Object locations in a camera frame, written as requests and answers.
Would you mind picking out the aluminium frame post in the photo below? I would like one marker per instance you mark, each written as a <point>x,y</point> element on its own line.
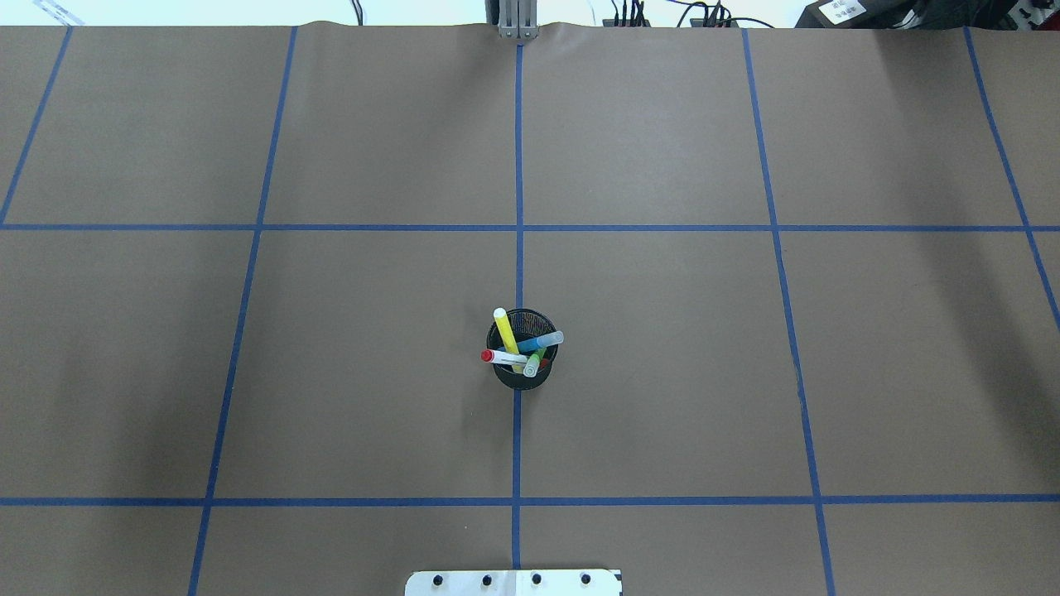
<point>516,20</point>

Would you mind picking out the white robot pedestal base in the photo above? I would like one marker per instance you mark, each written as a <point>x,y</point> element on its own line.
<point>516,582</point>

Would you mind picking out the blue highlighter pen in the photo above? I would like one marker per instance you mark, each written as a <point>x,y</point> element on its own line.
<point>543,341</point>

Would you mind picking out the yellow highlighter pen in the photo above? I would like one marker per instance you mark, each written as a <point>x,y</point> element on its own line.
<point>506,335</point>

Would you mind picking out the red white marker pen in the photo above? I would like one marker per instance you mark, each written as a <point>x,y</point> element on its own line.
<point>490,355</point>

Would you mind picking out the black mesh pen cup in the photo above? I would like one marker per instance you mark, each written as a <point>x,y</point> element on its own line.
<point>526,325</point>

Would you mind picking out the green highlighter pen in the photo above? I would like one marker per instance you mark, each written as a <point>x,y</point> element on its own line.
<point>534,363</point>

